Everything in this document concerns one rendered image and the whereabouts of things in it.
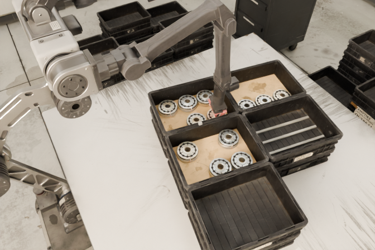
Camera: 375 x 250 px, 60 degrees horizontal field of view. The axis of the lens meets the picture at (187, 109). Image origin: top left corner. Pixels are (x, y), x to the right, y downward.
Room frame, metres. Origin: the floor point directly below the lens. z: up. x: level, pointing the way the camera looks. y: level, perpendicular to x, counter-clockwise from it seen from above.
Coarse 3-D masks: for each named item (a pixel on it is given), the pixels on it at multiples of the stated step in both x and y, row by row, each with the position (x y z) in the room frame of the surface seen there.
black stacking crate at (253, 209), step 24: (264, 168) 0.76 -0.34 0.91; (192, 192) 0.64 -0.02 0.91; (216, 192) 0.68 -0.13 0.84; (240, 192) 0.68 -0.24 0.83; (264, 192) 0.68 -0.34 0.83; (216, 216) 0.57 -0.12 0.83; (240, 216) 0.57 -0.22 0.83; (264, 216) 0.57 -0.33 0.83; (288, 216) 0.57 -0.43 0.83; (216, 240) 0.47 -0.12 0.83; (240, 240) 0.47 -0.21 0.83
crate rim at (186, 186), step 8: (216, 120) 1.01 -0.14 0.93; (224, 120) 1.02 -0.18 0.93; (192, 128) 0.96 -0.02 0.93; (248, 128) 0.96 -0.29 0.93; (168, 136) 0.91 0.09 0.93; (168, 144) 0.87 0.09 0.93; (256, 144) 0.87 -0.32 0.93; (264, 152) 0.82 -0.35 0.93; (176, 160) 0.78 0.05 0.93; (264, 160) 0.78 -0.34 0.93; (176, 168) 0.75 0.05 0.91; (240, 168) 0.74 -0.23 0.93; (184, 176) 0.70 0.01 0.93; (216, 176) 0.70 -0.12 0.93; (184, 184) 0.66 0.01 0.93; (192, 184) 0.66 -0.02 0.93
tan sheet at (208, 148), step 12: (204, 144) 0.94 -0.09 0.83; (216, 144) 0.94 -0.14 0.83; (240, 144) 0.94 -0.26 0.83; (204, 156) 0.87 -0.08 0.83; (216, 156) 0.87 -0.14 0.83; (228, 156) 0.87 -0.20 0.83; (252, 156) 0.87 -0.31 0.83; (192, 168) 0.80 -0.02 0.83; (204, 168) 0.80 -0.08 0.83; (192, 180) 0.74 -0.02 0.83
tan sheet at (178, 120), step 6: (156, 108) 1.18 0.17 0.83; (198, 108) 1.18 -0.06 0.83; (204, 108) 1.18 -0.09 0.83; (210, 108) 1.18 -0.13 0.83; (180, 114) 1.13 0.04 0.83; (186, 114) 1.14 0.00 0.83; (204, 114) 1.14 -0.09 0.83; (162, 120) 1.10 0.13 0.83; (168, 120) 1.10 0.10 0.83; (174, 120) 1.10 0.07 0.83; (180, 120) 1.10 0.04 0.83; (168, 126) 1.05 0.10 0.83; (174, 126) 1.05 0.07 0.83; (180, 126) 1.05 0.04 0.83
